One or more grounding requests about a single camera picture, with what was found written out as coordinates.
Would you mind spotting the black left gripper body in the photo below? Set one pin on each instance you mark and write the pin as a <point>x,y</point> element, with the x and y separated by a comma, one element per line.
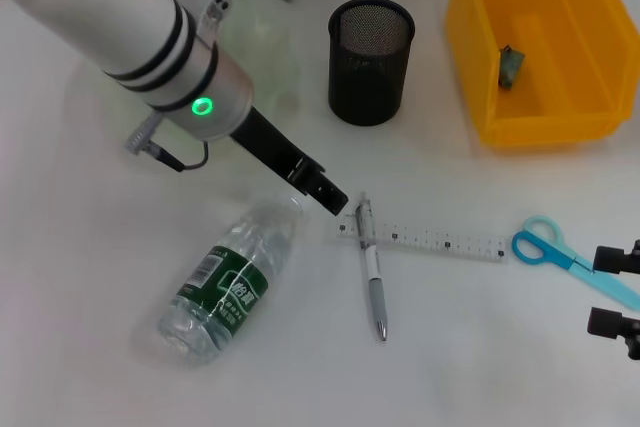
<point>270,147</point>

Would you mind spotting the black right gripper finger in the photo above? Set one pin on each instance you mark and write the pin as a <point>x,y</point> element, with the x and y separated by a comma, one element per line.
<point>605,322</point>
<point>612,259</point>

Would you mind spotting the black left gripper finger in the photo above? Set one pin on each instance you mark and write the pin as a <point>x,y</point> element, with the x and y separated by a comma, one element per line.
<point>327,194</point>

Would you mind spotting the light blue scissors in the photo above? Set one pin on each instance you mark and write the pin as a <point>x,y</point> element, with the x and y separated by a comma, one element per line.
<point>555,257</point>

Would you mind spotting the clear plastic ruler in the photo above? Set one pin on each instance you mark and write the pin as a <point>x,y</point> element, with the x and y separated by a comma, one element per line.
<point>425,239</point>

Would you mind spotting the clear green-label water bottle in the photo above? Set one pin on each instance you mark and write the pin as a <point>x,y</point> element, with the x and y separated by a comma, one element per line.
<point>235,287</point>

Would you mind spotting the teal plastic wrapper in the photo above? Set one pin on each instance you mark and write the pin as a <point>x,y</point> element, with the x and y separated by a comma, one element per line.
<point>511,67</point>

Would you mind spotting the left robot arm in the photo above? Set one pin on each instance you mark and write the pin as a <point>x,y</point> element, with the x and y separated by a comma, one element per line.
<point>100,12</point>

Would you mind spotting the white grey ballpoint pen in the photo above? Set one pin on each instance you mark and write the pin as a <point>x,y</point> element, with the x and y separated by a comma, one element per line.
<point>372,267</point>

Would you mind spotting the green glass fruit plate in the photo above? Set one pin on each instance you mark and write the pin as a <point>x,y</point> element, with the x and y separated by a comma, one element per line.
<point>265,47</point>

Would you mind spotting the black mesh pen holder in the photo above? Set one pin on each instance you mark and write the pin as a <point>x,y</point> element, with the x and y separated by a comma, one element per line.
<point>367,92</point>

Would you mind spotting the yellow plastic bin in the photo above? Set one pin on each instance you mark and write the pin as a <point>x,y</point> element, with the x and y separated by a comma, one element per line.
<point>550,107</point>

